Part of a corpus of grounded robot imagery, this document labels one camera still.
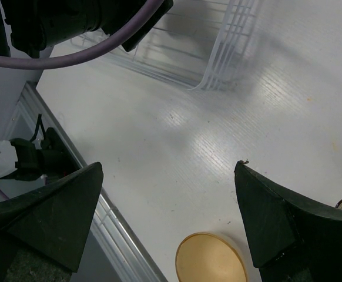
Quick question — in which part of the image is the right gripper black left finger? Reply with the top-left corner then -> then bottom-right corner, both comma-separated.
0,162 -> 103,281

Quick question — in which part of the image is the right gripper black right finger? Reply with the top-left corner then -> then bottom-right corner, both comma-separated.
234,161 -> 342,281

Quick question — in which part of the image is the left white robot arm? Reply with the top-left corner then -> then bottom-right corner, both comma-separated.
0,0 -> 144,58

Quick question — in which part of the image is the tan wooden bowl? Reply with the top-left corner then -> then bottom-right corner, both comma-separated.
175,232 -> 249,281

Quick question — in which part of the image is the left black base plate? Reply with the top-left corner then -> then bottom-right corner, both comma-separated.
3,114 -> 79,182

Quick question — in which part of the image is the aluminium rail frame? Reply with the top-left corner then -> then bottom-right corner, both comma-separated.
16,82 -> 166,281

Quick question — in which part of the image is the clear wire dish rack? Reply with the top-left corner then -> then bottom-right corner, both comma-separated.
71,0 -> 263,92

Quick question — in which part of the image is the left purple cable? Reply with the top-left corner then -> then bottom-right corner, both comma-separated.
0,0 -> 166,70

